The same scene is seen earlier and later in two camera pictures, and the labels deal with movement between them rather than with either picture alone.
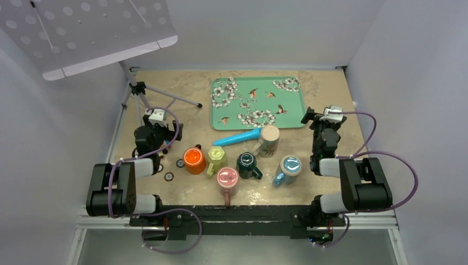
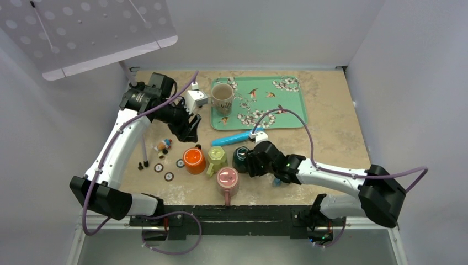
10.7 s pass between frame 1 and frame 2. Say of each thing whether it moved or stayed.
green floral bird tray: stayed
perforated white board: stayed
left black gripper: moved
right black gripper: moved
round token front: stayed
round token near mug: stayed
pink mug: stayed
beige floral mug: moved
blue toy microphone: stayed
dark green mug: moved
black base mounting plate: stayed
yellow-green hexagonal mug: stayed
